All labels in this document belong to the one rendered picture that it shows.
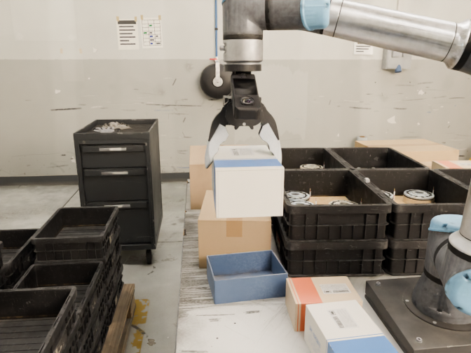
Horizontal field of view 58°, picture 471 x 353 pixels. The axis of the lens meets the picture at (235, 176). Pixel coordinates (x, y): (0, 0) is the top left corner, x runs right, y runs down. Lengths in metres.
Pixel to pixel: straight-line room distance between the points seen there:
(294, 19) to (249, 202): 0.33
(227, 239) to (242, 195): 0.56
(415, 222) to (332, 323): 0.48
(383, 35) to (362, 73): 4.04
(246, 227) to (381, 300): 0.42
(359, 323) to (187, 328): 0.40
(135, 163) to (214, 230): 1.46
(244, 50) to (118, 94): 3.94
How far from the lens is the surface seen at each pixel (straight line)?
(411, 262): 1.36
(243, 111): 0.72
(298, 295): 1.06
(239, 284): 1.14
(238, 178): 0.73
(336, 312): 0.99
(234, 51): 0.79
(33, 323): 1.60
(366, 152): 2.04
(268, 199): 0.75
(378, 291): 1.18
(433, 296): 1.10
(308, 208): 1.19
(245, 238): 1.29
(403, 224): 1.30
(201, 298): 1.19
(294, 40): 4.72
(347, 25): 0.91
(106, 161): 2.70
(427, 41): 0.92
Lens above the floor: 1.32
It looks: 16 degrees down
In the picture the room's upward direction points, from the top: straight up
